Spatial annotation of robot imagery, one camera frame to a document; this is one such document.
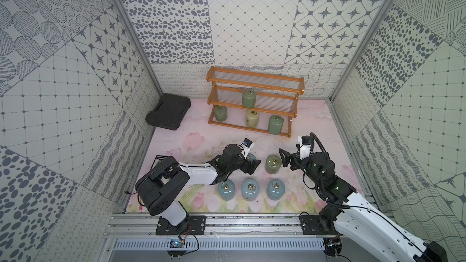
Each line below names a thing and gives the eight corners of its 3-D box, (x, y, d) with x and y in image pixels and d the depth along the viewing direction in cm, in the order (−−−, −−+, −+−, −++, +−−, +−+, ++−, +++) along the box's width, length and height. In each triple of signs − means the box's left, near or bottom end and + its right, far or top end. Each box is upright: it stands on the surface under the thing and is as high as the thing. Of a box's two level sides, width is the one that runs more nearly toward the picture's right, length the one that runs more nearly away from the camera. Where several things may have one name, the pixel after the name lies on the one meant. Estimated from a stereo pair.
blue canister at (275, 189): (267, 200, 83) (270, 194, 76) (266, 185, 87) (268, 178, 80) (282, 200, 83) (286, 194, 76) (280, 185, 87) (283, 178, 80)
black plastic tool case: (148, 125, 109) (144, 119, 105) (167, 98, 124) (164, 92, 120) (177, 131, 106) (174, 125, 102) (192, 103, 121) (191, 96, 117)
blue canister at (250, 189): (241, 201, 82) (242, 195, 75) (241, 184, 87) (242, 177, 80) (258, 201, 82) (260, 195, 75) (257, 184, 87) (259, 177, 80)
